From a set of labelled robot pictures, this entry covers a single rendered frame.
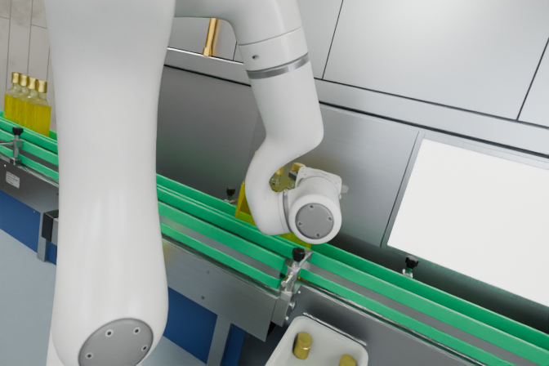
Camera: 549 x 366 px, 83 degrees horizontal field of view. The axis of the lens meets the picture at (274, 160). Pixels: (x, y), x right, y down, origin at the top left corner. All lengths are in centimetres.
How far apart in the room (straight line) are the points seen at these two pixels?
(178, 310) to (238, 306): 22
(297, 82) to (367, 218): 60
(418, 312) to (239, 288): 42
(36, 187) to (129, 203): 97
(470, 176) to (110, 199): 80
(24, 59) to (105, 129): 302
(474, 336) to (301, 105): 64
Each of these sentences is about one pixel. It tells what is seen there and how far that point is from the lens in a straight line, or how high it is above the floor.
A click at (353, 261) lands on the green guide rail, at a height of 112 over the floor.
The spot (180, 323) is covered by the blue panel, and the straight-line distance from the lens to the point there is 102.
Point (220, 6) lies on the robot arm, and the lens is 41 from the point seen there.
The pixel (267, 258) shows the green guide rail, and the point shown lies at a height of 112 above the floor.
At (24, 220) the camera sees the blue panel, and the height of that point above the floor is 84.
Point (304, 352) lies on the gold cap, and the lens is 82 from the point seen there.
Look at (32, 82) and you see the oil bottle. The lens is 160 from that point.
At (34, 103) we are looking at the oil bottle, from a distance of 155.
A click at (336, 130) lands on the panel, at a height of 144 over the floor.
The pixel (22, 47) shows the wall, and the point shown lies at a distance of 336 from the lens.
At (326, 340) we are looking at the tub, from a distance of 83.
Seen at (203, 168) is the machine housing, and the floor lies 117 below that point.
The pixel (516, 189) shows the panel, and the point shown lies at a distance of 94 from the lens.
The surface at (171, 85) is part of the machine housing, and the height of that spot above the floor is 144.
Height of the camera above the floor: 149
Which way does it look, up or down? 12 degrees down
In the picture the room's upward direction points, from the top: 14 degrees clockwise
